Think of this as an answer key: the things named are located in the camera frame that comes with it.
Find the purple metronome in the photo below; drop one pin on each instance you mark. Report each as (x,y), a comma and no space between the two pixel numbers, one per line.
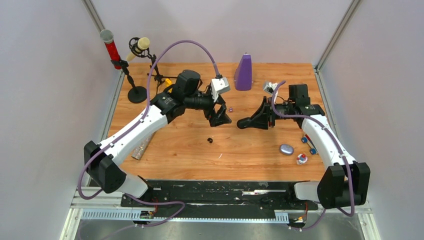
(243,76)

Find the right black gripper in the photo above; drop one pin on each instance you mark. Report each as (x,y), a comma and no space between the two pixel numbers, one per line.
(263,115)

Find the small red white toy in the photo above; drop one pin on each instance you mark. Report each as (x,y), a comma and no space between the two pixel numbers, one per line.
(301,159)

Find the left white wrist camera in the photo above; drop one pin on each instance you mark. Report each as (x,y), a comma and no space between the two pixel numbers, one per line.
(219,86)

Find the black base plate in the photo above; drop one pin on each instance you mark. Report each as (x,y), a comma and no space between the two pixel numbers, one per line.
(207,199)

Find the black round-base mic stand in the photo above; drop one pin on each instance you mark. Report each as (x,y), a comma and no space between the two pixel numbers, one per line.
(137,94)

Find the yellow green toy block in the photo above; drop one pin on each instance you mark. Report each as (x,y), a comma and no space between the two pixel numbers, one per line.
(168,85)

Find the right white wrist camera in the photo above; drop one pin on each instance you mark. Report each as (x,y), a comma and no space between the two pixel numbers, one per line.
(269,87)

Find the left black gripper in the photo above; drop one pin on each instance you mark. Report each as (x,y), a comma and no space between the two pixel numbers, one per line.
(221,117)

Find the aluminium frame rail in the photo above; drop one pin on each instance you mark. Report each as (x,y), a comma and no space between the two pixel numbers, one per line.
(101,201)

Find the colourful toy truck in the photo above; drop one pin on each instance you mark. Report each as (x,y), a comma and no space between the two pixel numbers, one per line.
(312,149)

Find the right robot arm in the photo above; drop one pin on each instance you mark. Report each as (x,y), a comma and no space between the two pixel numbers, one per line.
(345,181)

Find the beige condenser microphone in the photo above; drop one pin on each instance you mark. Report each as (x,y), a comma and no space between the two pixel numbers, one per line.
(139,47)

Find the red microphone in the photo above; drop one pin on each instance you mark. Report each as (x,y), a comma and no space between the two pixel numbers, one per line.
(108,38)

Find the silver glitter microphone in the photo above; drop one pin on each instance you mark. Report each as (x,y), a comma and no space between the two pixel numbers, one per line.
(139,151)

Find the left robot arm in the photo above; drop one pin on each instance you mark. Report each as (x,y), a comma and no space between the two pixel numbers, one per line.
(103,160)

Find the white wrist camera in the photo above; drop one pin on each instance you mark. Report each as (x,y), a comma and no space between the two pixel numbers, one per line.
(269,87)
(219,86)

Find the lavender oval charging case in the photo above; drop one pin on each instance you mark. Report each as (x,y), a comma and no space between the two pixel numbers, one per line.
(286,149)

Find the black earbud charging case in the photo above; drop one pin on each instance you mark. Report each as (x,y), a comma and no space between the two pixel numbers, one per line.
(244,123)

